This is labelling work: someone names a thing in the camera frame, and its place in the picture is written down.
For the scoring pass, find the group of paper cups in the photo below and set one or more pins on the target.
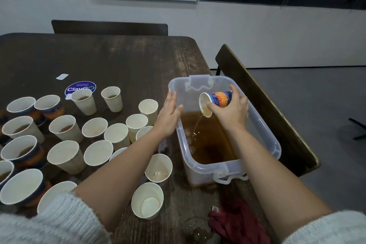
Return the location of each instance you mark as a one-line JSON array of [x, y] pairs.
[[64, 126]]

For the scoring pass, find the round blue sticker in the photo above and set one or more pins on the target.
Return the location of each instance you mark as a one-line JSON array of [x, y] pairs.
[[80, 86]]

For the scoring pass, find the white paper cup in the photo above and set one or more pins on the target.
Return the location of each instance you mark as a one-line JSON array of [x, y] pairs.
[[136, 125], [148, 109]]

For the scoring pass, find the dark wooden chair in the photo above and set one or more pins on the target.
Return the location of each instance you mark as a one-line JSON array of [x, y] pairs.
[[269, 109], [108, 27]]

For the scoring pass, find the person's right forearm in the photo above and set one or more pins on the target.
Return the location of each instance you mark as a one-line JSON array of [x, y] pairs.
[[280, 189]]

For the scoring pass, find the person's left hand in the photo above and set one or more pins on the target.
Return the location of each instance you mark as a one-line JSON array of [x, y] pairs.
[[168, 118]]

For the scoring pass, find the small white paper label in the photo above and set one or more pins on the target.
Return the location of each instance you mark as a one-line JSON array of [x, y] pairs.
[[62, 76]]

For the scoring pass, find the orange blue patterned paper cup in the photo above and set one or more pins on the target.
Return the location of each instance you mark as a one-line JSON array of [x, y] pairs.
[[220, 98]]

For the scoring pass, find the clear plastic storage bin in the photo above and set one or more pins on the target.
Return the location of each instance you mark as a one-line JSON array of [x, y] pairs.
[[203, 173]]

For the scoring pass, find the dark red cloth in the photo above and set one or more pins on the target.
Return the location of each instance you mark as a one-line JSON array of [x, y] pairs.
[[240, 226]]

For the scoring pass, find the round white side table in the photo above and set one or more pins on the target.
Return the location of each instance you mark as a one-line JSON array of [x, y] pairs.
[[360, 127]]

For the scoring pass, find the person's right hand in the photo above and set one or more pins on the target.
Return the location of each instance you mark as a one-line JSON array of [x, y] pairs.
[[233, 116]]

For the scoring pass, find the dark wooden table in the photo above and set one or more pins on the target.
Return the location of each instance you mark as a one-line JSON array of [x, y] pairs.
[[114, 55]]

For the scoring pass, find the person's left forearm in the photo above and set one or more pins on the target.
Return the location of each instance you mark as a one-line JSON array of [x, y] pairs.
[[117, 186]]

